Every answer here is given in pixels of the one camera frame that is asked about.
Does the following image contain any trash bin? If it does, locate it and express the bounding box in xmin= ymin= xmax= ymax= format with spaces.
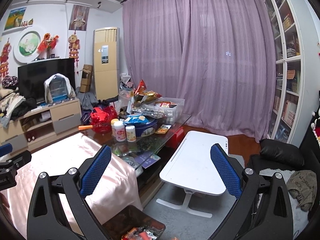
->
xmin=103 ymin=205 xmax=165 ymax=239

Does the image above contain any beige tv cabinet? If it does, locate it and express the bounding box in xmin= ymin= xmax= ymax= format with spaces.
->
xmin=1 ymin=99 xmax=81 ymax=155

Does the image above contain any black cushion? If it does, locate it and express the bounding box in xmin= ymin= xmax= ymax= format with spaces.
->
xmin=259 ymin=139 xmax=304 ymax=166

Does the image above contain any black television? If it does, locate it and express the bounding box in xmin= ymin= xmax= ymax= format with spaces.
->
xmin=17 ymin=58 xmax=75 ymax=103

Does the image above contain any blue bird cage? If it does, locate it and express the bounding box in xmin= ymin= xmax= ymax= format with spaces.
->
xmin=44 ymin=73 xmax=75 ymax=104

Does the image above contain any pink satin tablecloth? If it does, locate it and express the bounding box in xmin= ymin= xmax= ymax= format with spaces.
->
xmin=0 ymin=132 xmax=143 ymax=239

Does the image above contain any white folding laptop table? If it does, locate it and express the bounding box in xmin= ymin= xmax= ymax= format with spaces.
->
xmin=156 ymin=131 xmax=228 ymax=218

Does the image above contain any purple bag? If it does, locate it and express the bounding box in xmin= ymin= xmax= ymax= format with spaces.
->
xmin=80 ymin=109 xmax=92 ymax=125

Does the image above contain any red fruit basket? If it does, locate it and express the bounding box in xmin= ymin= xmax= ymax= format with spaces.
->
xmin=91 ymin=106 xmax=118 ymax=134

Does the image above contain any yellow cap white bottle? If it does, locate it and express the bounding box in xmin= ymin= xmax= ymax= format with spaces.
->
xmin=111 ymin=119 xmax=119 ymax=137

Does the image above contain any pink label white bottle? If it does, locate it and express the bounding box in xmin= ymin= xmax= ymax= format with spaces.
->
xmin=114 ymin=121 xmax=126 ymax=142

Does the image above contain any small white supplement bottle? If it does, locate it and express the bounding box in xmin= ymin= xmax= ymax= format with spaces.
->
xmin=125 ymin=125 xmax=136 ymax=142

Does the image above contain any blue snack package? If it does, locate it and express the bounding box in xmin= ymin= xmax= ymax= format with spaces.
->
xmin=124 ymin=114 xmax=149 ymax=125

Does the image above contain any clear plastic storage box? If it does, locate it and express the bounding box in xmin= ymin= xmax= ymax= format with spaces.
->
xmin=145 ymin=97 xmax=185 ymax=125

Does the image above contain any beige standing air conditioner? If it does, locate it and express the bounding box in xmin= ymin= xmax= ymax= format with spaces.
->
xmin=93 ymin=27 xmax=120 ymax=100

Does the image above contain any purple curtain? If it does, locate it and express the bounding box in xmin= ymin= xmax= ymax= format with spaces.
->
xmin=123 ymin=0 xmax=276 ymax=140

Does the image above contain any white bookshelf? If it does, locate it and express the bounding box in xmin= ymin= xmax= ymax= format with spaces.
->
xmin=264 ymin=0 xmax=319 ymax=146

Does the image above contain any orange handled knife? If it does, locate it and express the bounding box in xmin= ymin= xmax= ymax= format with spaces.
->
xmin=78 ymin=125 xmax=93 ymax=131

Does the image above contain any round wall picture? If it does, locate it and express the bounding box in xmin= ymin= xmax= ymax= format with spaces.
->
xmin=14 ymin=26 xmax=44 ymax=63

